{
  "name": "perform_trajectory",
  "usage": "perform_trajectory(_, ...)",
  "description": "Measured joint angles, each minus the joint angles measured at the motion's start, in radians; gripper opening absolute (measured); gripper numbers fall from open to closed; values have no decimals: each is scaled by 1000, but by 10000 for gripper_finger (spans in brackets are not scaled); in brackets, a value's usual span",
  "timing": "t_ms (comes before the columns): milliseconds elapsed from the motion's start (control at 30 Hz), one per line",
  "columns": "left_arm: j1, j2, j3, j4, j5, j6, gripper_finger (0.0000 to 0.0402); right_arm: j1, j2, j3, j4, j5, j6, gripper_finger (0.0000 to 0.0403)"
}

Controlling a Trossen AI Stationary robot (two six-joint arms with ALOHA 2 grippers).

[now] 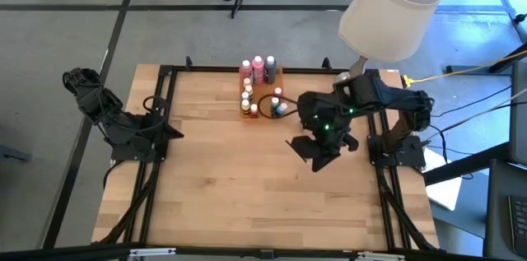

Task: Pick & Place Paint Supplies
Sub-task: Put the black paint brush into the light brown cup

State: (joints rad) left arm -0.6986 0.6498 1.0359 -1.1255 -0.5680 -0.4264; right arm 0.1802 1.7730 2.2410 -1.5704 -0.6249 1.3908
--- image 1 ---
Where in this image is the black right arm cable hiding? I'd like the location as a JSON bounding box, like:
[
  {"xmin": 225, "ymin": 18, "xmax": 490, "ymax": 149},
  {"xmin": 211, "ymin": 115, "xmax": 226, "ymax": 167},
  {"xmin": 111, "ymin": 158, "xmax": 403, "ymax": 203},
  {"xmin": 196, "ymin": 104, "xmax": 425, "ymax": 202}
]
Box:
[{"xmin": 257, "ymin": 93, "xmax": 300, "ymax": 120}]

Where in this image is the black floor rail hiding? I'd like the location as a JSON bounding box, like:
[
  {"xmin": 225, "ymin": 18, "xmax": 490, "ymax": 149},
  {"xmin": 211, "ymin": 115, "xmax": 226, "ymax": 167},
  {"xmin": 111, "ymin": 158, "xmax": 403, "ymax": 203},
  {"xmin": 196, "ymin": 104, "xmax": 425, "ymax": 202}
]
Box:
[{"xmin": 445, "ymin": 64, "xmax": 514, "ymax": 76}]

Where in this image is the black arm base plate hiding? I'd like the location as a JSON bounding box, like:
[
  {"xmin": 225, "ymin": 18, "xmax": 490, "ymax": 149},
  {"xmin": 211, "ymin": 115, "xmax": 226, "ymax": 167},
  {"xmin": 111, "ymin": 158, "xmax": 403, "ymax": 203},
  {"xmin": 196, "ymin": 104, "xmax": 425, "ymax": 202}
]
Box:
[
  {"xmin": 367, "ymin": 135, "xmax": 427, "ymax": 168},
  {"xmin": 110, "ymin": 128, "xmax": 170, "ymax": 162}
]

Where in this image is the grey floor object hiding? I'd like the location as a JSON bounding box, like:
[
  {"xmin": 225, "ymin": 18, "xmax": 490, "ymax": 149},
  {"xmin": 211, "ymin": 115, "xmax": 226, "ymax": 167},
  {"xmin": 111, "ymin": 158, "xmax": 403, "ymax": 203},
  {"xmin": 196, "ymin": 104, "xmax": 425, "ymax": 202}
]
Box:
[{"xmin": 0, "ymin": 145, "xmax": 32, "ymax": 164}]

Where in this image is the silver frame bracket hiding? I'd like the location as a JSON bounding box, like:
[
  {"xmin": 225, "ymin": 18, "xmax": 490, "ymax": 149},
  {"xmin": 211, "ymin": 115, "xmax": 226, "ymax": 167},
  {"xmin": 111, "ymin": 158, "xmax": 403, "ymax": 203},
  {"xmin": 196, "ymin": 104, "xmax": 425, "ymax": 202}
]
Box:
[
  {"xmin": 356, "ymin": 251, "xmax": 407, "ymax": 261},
  {"xmin": 128, "ymin": 247, "xmax": 177, "ymax": 259}
]

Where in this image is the black aluminium table frame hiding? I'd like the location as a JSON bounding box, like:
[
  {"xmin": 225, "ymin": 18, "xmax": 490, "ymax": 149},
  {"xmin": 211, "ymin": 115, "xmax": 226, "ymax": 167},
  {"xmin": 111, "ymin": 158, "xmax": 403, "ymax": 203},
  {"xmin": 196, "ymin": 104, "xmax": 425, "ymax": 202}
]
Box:
[{"xmin": 92, "ymin": 63, "xmax": 444, "ymax": 261}]

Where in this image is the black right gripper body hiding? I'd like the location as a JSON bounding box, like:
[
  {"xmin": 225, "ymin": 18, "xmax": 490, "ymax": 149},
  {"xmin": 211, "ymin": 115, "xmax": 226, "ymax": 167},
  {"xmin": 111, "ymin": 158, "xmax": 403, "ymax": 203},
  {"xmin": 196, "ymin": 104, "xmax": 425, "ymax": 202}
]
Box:
[{"xmin": 310, "ymin": 123, "xmax": 351, "ymax": 156}]

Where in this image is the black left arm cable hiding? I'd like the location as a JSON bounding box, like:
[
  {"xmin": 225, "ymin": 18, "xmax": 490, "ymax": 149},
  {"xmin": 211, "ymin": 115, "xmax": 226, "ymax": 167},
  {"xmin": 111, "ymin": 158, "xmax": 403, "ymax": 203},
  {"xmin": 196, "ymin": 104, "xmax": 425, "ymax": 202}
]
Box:
[{"xmin": 142, "ymin": 95, "xmax": 166, "ymax": 114}]

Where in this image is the pink large paint bottle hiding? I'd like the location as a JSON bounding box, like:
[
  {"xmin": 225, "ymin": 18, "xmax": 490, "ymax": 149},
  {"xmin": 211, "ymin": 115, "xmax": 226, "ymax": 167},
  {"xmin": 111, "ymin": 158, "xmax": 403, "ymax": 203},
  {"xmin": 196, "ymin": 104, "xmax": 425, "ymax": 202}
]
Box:
[{"xmin": 251, "ymin": 55, "xmax": 266, "ymax": 86}]

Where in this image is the yellow extension cable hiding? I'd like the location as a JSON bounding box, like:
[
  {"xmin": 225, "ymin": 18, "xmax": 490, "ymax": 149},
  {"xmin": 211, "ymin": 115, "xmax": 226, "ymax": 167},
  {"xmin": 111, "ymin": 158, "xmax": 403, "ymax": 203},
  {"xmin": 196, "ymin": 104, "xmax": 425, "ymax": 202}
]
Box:
[{"xmin": 401, "ymin": 49, "xmax": 527, "ymax": 89}]

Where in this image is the white flat box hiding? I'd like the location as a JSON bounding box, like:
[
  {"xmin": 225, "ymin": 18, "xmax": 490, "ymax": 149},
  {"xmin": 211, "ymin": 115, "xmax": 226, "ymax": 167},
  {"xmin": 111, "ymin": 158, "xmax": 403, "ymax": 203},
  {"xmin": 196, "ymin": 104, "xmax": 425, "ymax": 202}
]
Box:
[{"xmin": 423, "ymin": 147, "xmax": 464, "ymax": 212}]

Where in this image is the black side desk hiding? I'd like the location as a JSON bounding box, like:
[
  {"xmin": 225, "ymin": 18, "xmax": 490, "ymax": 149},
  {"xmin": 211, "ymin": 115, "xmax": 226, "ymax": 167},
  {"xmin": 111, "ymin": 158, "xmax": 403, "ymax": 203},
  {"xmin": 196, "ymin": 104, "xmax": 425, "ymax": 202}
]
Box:
[{"xmin": 483, "ymin": 157, "xmax": 527, "ymax": 261}]

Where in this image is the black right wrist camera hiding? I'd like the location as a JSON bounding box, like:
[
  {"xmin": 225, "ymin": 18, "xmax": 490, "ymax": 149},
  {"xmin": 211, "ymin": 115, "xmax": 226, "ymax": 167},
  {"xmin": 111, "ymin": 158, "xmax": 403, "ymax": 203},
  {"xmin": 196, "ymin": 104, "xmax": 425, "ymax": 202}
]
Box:
[{"xmin": 343, "ymin": 132, "xmax": 360, "ymax": 152}]

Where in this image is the coral large paint bottle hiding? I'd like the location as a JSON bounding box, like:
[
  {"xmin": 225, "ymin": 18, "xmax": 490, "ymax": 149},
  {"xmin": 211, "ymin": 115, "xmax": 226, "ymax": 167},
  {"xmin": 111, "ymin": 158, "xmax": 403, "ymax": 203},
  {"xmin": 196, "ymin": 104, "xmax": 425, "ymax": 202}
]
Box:
[{"xmin": 239, "ymin": 58, "xmax": 254, "ymax": 85}]

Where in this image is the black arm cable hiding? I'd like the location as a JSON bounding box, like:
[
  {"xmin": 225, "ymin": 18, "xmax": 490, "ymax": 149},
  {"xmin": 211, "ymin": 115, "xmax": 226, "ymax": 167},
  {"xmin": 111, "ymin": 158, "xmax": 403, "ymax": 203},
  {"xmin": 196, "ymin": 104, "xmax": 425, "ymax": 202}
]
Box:
[
  {"xmin": 142, "ymin": 95, "xmax": 166, "ymax": 114},
  {"xmin": 257, "ymin": 93, "xmax": 300, "ymax": 120}
]

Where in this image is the dark grey side panel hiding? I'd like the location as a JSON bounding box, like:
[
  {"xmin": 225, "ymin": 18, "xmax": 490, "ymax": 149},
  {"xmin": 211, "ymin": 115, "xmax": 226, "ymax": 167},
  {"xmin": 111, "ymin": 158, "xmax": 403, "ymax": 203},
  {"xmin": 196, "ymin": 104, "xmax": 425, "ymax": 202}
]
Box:
[{"xmin": 509, "ymin": 59, "xmax": 527, "ymax": 167}]

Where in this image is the dark grey large paint bottle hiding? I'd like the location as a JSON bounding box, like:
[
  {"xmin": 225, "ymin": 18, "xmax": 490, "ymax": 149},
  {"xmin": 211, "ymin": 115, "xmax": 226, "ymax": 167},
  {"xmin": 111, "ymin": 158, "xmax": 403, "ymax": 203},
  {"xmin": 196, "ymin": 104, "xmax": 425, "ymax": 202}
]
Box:
[{"xmin": 263, "ymin": 54, "xmax": 277, "ymax": 85}]

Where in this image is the orange translucent plastic bin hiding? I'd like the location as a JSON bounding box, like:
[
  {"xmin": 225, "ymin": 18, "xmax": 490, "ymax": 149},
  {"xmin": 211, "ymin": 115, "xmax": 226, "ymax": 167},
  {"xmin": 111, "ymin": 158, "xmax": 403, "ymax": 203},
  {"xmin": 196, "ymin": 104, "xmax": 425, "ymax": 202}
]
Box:
[{"xmin": 238, "ymin": 65, "xmax": 286, "ymax": 121}]

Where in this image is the black keyboard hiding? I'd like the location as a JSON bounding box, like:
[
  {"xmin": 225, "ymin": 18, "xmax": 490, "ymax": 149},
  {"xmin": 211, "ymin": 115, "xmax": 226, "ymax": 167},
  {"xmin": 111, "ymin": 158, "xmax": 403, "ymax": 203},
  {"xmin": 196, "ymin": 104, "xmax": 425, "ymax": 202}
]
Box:
[{"xmin": 509, "ymin": 194, "xmax": 527, "ymax": 259}]

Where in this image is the silver table lamp white shade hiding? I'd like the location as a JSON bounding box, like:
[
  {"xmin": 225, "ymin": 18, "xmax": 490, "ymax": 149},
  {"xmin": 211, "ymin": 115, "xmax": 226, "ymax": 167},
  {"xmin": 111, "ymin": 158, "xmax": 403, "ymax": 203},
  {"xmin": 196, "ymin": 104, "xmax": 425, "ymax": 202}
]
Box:
[{"xmin": 333, "ymin": 0, "xmax": 446, "ymax": 87}]

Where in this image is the black diagonal beam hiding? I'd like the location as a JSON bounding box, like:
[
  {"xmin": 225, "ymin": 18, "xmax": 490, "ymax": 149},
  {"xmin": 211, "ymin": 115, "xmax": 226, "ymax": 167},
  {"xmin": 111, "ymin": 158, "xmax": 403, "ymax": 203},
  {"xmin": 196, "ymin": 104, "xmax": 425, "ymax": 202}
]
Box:
[{"xmin": 422, "ymin": 141, "xmax": 511, "ymax": 186}]

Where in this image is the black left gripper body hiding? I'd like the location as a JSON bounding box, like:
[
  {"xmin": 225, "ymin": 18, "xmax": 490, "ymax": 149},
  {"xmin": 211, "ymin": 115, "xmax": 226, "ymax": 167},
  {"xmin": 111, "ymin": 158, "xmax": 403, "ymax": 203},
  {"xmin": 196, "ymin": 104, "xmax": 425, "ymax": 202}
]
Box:
[{"xmin": 139, "ymin": 112, "xmax": 170, "ymax": 149}]

